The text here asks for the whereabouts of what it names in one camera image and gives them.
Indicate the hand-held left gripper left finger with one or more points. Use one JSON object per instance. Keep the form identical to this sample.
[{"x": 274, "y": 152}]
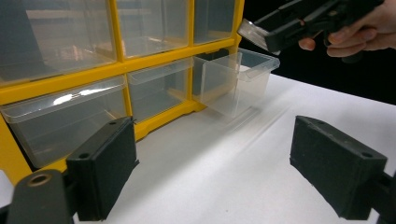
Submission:
[{"x": 106, "y": 168}]

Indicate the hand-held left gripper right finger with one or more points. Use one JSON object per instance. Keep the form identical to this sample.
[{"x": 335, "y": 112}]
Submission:
[{"x": 336, "y": 165}]

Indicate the small silver metal piece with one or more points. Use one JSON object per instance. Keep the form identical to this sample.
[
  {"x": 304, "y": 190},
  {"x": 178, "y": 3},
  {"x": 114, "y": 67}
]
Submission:
[{"x": 253, "y": 34}]

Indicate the clear organizer drawer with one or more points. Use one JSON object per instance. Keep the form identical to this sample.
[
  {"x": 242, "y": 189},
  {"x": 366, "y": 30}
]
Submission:
[{"x": 246, "y": 67}]

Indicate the yellow black drawer organizer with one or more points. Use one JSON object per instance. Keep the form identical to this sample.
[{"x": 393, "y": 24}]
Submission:
[{"x": 93, "y": 70}]

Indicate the black curtain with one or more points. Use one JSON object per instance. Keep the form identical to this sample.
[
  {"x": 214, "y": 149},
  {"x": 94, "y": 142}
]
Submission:
[{"x": 311, "y": 77}]

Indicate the set of clear plastic drawers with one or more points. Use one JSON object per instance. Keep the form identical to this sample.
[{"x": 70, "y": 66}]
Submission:
[{"x": 62, "y": 37}]

